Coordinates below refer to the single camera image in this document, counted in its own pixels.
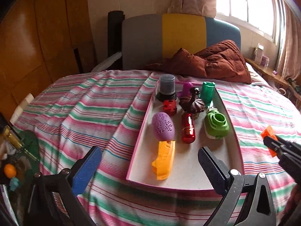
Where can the wooden side table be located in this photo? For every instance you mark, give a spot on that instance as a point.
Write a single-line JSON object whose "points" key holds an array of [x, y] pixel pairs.
{"points": [[270, 74]]}

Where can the teal small object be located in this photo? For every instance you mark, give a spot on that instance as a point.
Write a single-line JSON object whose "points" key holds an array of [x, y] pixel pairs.
{"points": [[14, 184]]}

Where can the black bed post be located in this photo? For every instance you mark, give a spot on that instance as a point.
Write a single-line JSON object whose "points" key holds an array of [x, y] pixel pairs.
{"points": [[78, 60]]}

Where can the brown quilt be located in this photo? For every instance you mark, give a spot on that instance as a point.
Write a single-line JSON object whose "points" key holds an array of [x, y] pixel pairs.
{"points": [[218, 61]]}

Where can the white cloth strip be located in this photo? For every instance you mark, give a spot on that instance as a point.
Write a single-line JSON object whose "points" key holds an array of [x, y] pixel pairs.
{"points": [[108, 61]]}

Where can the white carton box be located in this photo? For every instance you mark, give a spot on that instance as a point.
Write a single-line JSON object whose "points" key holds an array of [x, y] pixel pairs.
{"points": [[259, 53]]}

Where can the striped bedsheet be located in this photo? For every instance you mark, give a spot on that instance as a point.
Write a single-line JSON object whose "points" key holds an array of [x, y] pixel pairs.
{"points": [[82, 113]]}

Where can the magenta plastic figure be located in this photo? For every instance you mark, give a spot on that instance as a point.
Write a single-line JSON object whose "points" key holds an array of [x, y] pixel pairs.
{"points": [[187, 88]]}

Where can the dark brown turkey figurine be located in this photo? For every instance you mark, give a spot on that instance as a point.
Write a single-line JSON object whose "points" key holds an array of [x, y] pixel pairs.
{"points": [[195, 106]]}

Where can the long beige curtain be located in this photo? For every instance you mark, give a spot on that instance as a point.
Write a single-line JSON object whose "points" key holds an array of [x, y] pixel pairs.
{"points": [[287, 40]]}

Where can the green white toy camera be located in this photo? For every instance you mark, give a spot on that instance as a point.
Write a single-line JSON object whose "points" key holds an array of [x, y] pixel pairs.
{"points": [[215, 124]]}

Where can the orange building block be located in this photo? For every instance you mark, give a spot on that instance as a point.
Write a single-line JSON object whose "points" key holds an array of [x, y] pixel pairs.
{"points": [[268, 130]]}

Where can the grey yellow blue headboard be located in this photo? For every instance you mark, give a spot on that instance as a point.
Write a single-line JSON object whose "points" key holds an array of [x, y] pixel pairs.
{"points": [[183, 33]]}

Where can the green glass side table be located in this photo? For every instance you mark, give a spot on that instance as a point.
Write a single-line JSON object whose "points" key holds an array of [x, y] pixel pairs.
{"points": [[30, 143]]}

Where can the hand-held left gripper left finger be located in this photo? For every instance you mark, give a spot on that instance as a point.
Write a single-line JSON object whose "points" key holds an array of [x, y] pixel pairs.
{"points": [[87, 169]]}

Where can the wooden wardrobe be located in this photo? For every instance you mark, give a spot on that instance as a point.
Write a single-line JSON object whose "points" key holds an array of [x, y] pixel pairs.
{"points": [[35, 40]]}

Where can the purple box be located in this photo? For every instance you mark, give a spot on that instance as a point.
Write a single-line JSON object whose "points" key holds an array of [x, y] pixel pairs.
{"points": [[265, 60]]}

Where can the pink white shallow box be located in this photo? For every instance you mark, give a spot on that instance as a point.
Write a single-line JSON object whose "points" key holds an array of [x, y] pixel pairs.
{"points": [[188, 169]]}

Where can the person's right forearm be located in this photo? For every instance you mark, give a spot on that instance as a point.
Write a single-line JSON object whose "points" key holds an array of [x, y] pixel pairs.
{"points": [[294, 204]]}

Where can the orange ball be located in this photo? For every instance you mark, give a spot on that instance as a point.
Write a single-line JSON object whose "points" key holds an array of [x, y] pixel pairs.
{"points": [[9, 170]]}

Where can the purple oval case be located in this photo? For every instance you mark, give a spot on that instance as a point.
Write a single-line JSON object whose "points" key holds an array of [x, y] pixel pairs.
{"points": [[163, 126]]}

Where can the grey black cylinder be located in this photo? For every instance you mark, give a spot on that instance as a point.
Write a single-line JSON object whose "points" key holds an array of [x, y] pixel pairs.
{"points": [[167, 84]]}

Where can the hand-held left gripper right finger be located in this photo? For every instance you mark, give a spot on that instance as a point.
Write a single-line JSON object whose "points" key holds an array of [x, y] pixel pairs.
{"points": [[211, 169]]}

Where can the gold bottle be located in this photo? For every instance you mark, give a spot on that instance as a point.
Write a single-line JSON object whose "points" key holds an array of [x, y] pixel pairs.
{"points": [[13, 139]]}

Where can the red capsule toy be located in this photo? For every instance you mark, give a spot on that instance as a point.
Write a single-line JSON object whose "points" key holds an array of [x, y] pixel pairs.
{"points": [[188, 128]]}

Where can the small purple object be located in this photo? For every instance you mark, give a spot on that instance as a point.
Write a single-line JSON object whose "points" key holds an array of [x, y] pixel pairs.
{"points": [[274, 72]]}

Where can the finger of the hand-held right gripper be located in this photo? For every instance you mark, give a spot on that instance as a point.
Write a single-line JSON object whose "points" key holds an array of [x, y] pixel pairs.
{"points": [[278, 152], [274, 140]]}

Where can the pale pink pillow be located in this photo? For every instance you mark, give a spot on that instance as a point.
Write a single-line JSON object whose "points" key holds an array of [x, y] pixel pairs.
{"points": [[255, 75]]}

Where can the red puzzle piece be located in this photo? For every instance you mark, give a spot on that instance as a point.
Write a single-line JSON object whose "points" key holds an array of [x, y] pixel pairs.
{"points": [[169, 107]]}

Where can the orange yellow toy car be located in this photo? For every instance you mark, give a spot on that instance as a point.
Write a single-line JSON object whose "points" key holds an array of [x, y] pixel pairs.
{"points": [[164, 160]]}

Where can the white bundle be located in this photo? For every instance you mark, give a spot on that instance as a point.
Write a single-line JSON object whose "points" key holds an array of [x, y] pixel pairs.
{"points": [[22, 108]]}

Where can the window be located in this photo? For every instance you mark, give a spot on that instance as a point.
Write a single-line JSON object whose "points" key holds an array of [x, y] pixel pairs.
{"points": [[247, 0]]}

